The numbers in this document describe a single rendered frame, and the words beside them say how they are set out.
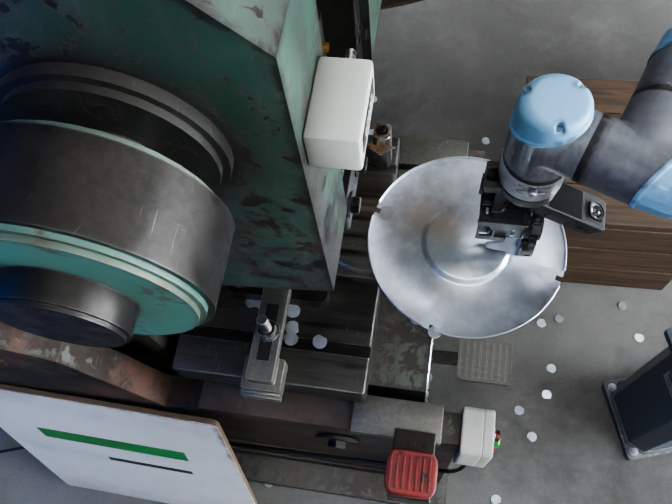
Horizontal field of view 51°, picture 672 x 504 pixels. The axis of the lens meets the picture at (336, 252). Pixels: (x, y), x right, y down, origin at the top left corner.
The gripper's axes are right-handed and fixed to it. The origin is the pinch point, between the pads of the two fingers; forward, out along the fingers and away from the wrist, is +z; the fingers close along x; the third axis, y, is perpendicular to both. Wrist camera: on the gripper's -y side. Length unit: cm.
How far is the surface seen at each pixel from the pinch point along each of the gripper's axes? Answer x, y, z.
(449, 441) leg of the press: 26.0, 6.7, 17.6
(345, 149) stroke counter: 19, 19, -53
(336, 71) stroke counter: 13, 20, -54
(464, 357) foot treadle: 0, 3, 63
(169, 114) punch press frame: 21, 29, -59
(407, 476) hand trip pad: 33.5, 12.5, 3.6
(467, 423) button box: 23.1, 4.3, 16.8
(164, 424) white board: 29, 54, 24
